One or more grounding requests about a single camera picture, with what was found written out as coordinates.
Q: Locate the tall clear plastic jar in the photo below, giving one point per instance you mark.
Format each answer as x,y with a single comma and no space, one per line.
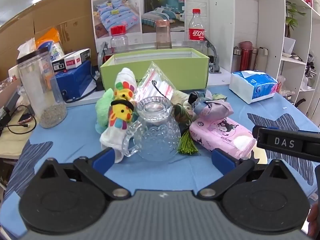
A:
40,87

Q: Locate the small black white box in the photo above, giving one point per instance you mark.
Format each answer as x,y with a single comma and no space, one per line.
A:
58,66

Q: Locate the clear glass jug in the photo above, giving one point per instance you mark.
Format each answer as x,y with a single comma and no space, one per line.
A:
155,135

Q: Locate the silver thermos flask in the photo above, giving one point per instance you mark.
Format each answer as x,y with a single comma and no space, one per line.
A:
237,60

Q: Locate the white shelf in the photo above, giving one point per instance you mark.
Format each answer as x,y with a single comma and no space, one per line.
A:
272,17

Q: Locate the clear jar red lid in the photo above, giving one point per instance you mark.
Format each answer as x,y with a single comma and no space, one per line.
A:
119,42

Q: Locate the green patterned tassel sachet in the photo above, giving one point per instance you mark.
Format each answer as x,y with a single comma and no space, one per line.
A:
187,143

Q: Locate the blue tablecloth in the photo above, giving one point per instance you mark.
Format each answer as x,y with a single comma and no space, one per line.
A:
160,172

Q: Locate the green cardboard box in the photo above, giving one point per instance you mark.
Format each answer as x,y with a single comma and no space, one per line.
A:
175,72

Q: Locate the pink grey cloth bundle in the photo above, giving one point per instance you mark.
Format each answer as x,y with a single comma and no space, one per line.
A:
215,107

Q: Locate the wall poster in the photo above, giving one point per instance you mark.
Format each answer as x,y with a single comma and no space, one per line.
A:
117,12

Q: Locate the blue box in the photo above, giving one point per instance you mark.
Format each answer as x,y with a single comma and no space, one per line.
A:
75,80

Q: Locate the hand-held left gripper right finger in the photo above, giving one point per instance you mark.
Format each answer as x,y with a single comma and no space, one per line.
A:
222,159

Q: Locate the light green bath puff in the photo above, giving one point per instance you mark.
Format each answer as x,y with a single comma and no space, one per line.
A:
102,110

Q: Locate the white yellow sock bundle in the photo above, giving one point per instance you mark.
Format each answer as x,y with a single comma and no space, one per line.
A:
180,97

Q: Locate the bag of cotton swabs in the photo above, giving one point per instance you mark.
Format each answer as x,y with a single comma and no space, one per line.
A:
160,82

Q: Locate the pink wet wipes pack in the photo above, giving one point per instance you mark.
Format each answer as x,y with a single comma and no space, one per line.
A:
220,132

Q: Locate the green potted plant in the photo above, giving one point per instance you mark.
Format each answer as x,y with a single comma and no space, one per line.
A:
291,20

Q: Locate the grey desk clamp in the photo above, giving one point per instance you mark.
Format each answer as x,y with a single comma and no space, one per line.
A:
101,53
214,55

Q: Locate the blue white tissue pack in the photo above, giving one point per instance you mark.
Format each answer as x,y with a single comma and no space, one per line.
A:
260,87

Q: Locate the red label cola bottle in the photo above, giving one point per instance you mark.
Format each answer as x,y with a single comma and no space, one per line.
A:
197,33

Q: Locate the pink rim glass tumbler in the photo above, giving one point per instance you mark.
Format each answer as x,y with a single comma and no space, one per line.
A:
163,37

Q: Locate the white and black small carton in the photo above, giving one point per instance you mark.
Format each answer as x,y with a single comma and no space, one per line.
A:
75,61

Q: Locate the cardboard sheet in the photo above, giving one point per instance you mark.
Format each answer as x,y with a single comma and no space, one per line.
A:
62,17

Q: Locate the red thermos flask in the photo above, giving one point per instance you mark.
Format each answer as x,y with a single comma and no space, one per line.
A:
246,57

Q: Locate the orange blue paper pack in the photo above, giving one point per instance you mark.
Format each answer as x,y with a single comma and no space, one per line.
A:
50,42

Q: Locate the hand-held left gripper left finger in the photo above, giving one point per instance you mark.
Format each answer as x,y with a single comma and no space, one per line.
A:
102,159

